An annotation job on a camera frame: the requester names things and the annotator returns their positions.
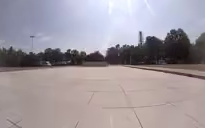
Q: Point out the pale concrete slab plaza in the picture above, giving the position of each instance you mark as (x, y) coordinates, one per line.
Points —
(103, 88)

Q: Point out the lattice tower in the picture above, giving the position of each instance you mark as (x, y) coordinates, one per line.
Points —
(140, 37)

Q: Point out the white vehicle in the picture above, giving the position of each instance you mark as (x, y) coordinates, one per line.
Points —
(45, 63)

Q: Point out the tall light pole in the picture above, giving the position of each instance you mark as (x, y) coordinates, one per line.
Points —
(32, 42)

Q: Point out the row of tall trees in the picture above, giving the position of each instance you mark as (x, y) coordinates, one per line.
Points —
(176, 46)

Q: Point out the raised kerb strip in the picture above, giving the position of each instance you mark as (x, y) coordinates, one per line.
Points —
(180, 70)

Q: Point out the dark verge strip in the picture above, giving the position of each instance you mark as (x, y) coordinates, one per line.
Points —
(10, 69)

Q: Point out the low grey wall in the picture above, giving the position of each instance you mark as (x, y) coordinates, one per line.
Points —
(95, 63)

